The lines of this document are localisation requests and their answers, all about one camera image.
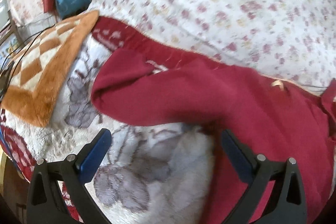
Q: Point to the dark red knit garment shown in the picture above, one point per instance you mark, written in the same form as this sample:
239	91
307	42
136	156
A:
276	120

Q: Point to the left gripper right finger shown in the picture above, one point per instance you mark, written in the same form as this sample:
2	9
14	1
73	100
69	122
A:
286	203

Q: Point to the floral pillow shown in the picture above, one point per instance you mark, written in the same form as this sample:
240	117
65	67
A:
29	17

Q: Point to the floral white quilt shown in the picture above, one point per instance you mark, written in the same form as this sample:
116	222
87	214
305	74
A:
286	39

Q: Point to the orange checkered plush blanket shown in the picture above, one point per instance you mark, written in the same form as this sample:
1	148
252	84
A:
39	70

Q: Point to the white and red plush blanket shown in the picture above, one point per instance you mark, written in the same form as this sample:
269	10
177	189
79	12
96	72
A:
111	126

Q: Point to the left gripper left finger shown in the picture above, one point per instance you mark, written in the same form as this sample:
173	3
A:
45	202

